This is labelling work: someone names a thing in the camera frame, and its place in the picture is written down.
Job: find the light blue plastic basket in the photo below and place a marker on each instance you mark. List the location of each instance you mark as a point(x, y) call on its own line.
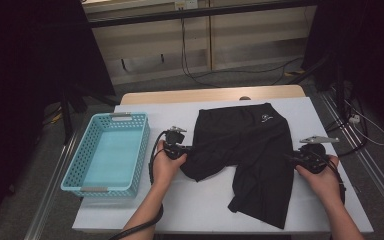
point(106, 156)

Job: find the white wall socket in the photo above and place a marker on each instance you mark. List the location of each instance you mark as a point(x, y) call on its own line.
point(186, 4)

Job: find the black shorts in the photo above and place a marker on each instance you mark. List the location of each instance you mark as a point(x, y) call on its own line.
point(246, 140)

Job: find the black metal stand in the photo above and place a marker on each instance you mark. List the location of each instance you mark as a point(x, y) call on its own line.
point(339, 86)
point(67, 113)

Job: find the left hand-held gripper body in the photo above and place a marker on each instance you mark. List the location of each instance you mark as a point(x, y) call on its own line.
point(175, 145)

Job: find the light wooden table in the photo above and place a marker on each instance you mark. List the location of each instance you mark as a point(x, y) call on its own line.
point(180, 95)

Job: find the aluminium rail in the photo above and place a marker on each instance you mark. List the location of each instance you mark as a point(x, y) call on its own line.
point(50, 186)
point(373, 166)

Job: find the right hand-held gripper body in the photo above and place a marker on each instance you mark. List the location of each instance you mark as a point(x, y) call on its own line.
point(313, 158)

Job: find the black curtain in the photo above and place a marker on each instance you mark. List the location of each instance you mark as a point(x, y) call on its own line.
point(373, 50)
point(20, 66)

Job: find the person's right hand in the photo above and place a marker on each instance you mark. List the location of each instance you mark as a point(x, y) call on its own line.
point(326, 186)

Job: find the person's left hand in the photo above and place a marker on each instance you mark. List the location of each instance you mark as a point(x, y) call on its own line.
point(165, 173)

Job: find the yellow floor tape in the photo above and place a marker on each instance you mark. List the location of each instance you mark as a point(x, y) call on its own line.
point(295, 72)

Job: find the dark round table cap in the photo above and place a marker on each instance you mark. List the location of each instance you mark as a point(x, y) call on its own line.
point(245, 98)

